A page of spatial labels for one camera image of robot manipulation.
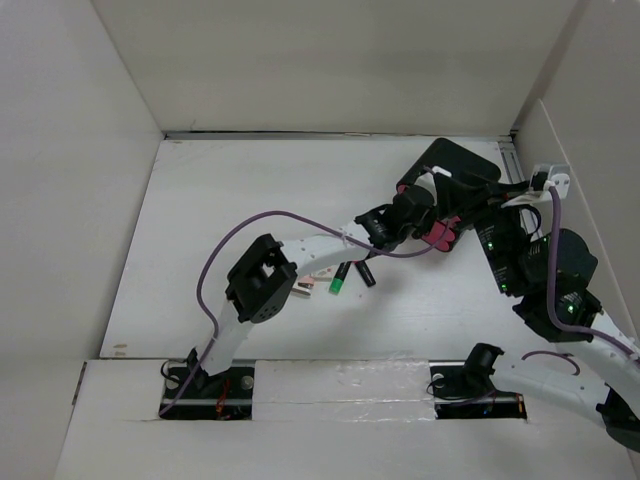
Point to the black battery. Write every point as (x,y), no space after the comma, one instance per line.
(365,273)

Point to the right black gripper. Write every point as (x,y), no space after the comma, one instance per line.
(452,196)

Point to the small brown white eraser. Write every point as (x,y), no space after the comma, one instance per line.
(304,287)

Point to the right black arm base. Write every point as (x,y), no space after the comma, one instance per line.
(456,398)

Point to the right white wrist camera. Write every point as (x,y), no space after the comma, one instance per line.
(545,176)

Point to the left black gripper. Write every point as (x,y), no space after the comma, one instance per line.
(423,228)

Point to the aluminium rail right side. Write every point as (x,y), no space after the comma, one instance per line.
(515,174)

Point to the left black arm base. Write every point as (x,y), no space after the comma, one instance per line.
(224,397)

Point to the pink white eraser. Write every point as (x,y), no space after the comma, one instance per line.
(325,274)

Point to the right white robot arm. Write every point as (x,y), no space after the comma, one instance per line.
(548,270)

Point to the black drawer cabinet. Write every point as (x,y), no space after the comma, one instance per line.
(450,156)

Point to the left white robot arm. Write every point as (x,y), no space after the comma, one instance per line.
(260,282)

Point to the green capped marker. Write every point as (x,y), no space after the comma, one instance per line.
(339,278)

